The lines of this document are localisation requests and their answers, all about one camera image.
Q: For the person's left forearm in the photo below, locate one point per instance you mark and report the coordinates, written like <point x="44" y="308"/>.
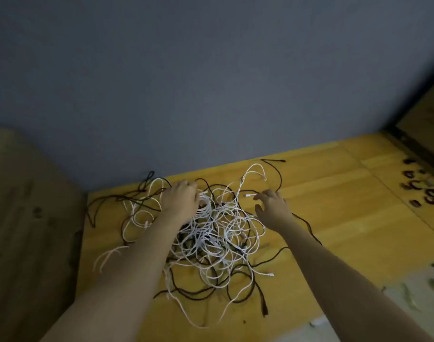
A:
<point x="117" y="288"/>

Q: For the plain brown cardboard box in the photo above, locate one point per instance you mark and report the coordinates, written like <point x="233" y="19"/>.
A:
<point x="32" y="231"/>

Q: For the person's left hand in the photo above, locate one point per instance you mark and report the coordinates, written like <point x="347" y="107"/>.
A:
<point x="178" y="203"/>

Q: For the person's right hand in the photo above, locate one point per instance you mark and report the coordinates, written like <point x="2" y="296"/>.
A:
<point x="275" y="208"/>

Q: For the person's right forearm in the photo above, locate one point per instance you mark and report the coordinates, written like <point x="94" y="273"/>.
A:
<point x="345" y="288"/>

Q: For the cardboard box with black print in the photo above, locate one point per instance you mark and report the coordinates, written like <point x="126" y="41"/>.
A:
<point x="431" y="117"/>

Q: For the group of black cable ties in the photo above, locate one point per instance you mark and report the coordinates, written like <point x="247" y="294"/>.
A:
<point x="433" y="193"/>

